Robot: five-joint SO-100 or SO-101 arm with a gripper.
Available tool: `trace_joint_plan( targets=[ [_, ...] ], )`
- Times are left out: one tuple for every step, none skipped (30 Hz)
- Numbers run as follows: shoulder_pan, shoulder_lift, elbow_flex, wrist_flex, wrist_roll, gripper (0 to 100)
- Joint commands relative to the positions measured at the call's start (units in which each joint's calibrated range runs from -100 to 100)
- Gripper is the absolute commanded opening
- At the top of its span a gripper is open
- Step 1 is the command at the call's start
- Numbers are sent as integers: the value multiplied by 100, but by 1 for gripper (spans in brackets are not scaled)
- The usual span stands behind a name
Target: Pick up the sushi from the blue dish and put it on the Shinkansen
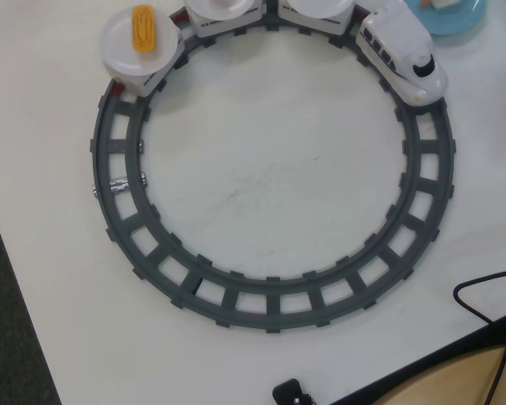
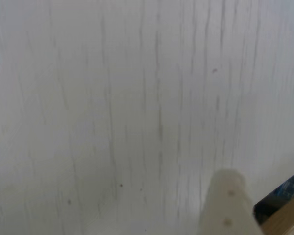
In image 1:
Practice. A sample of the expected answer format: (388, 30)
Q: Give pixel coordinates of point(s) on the black plastic device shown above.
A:
(289, 392)

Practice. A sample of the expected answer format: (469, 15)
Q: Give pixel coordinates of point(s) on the light blue dish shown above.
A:
(451, 21)

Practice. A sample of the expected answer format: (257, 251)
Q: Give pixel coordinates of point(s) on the grey circular toy train track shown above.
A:
(253, 304)

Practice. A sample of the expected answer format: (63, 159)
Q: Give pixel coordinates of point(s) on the white Shinkansen toy locomotive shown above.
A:
(388, 38)

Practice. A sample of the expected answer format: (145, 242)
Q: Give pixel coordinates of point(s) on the white round plate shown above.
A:
(320, 7)
(206, 10)
(118, 38)

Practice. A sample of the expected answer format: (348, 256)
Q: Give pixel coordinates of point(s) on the white toy train car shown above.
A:
(312, 26)
(219, 28)
(140, 85)

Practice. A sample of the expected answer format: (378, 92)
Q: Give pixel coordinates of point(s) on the yellow egg sushi toy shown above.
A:
(144, 29)

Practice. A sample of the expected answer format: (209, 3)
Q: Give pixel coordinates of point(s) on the aluminium foil strip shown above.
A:
(119, 185)

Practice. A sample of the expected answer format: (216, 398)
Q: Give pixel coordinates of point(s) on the orange topped sushi toy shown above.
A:
(443, 3)

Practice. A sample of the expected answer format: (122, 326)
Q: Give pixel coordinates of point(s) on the tan wooden furniture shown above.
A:
(447, 379)

